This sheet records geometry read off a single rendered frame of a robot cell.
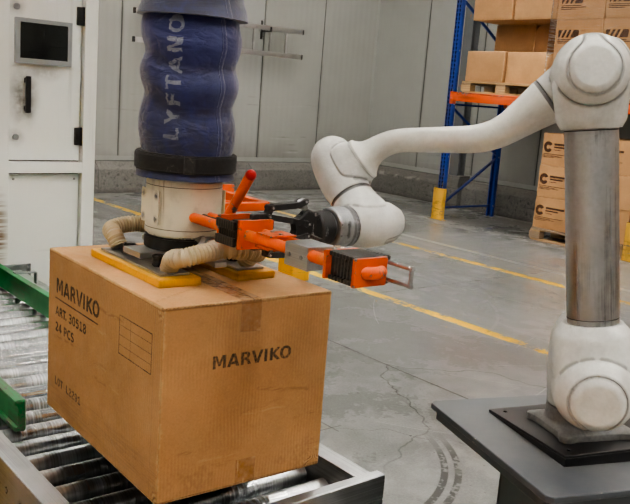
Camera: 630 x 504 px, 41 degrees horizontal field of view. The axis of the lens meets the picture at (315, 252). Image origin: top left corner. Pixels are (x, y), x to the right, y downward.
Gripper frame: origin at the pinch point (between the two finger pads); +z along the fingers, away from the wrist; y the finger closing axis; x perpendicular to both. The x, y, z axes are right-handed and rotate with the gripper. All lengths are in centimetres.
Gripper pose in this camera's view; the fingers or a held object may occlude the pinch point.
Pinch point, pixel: (249, 232)
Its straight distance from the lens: 170.0
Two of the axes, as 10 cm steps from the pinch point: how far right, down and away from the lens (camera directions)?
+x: -6.2, -1.9, 7.6
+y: -0.7, 9.8, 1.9
